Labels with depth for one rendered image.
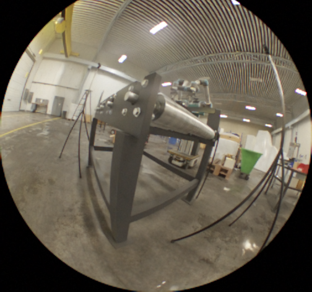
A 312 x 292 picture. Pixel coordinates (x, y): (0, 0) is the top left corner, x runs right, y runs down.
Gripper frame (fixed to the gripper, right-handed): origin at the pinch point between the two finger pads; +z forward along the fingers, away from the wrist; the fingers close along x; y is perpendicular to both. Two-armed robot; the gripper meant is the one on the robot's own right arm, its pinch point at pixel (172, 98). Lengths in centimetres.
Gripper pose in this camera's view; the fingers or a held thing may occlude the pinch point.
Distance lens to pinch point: 168.0
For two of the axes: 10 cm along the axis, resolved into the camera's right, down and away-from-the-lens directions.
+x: -6.6, -2.1, 7.3
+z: -2.3, 9.7, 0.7
